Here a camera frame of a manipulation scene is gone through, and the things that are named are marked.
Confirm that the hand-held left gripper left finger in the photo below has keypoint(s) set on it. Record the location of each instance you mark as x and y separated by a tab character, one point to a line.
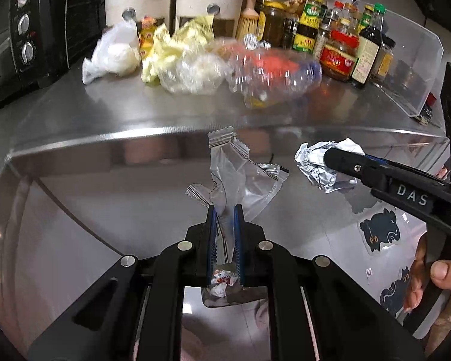
212	242

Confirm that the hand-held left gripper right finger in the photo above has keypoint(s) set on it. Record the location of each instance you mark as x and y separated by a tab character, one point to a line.
238	242

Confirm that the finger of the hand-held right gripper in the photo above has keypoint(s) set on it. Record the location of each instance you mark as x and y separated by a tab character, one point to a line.
355	169
377	159

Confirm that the foil ball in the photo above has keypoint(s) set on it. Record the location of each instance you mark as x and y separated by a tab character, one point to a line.
314	158

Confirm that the clear plastic wrapper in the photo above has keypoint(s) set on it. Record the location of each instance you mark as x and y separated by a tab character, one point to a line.
235	180

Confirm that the person's right hand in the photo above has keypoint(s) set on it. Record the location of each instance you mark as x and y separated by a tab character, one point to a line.
449	276

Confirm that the black cat sticker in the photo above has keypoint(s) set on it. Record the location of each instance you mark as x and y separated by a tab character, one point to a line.
379	231
394	291

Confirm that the small red object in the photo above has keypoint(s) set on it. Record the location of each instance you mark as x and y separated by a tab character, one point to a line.
431	99

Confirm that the jar with black lid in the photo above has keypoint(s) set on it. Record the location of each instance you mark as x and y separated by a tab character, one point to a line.
382	60

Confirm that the soy sauce bottle beige label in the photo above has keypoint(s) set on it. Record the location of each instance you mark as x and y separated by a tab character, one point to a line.
366	52

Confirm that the red lid sauce jar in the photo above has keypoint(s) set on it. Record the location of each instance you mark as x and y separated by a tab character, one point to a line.
338	58

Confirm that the clear plastic container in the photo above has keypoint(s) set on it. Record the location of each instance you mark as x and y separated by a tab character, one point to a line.
413	52

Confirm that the crushed clear plastic bottle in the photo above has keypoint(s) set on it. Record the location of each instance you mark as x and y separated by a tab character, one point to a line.
274	79

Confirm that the glass pepper shaker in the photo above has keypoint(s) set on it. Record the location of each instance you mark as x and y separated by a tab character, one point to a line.
322	41

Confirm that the green label bottle yellow cap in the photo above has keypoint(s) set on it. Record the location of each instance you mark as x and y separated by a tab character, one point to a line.
367	15

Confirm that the sauce bottle green yellow label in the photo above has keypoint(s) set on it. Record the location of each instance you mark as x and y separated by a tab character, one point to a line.
308	26

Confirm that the clear bottle orange cap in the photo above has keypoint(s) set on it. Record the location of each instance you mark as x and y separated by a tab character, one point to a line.
350	10

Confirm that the dark glass bottle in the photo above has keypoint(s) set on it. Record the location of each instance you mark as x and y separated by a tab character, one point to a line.
289	32

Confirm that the clear bottle red cap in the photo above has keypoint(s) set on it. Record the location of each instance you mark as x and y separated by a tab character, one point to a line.
338	9

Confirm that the small foil piece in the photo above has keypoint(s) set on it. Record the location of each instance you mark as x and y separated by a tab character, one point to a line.
256	41

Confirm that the oil jar yellow lid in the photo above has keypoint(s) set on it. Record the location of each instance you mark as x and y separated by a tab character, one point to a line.
276	22

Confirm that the crumpled clear plastic bag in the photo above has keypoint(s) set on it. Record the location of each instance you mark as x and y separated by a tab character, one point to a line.
195	73

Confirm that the yellow plastic bag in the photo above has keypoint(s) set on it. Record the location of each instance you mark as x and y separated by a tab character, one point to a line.
173	47

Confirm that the white plastic bag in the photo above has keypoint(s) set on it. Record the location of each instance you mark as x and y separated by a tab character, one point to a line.
112	54

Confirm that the small yellow red packet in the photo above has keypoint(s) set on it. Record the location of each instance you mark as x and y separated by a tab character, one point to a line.
147	32

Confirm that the black toaster oven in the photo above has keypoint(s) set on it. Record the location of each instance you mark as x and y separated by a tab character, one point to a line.
34	26

